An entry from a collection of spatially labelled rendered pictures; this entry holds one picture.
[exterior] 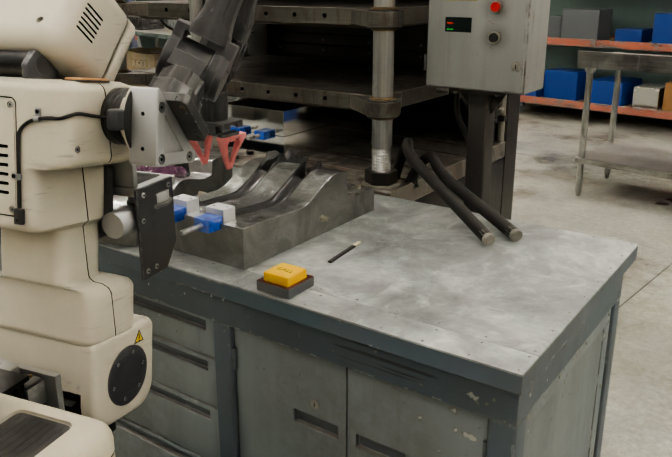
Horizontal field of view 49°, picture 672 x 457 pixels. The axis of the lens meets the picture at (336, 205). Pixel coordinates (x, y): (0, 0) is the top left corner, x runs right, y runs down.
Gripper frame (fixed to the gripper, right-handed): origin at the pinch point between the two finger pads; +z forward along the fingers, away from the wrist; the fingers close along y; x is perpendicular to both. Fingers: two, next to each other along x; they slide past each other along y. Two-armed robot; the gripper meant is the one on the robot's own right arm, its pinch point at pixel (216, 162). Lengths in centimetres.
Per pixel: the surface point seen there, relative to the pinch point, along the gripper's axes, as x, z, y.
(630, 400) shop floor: -129, 103, -61
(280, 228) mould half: -9.6, 15.6, -8.5
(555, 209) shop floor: -325, 109, 34
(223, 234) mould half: 2.4, 14.4, -3.2
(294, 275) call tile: 5.2, 17.2, -24.1
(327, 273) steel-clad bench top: -6.1, 21.0, -23.6
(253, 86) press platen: -79, 1, 59
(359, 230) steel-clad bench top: -31.9, 21.7, -14.2
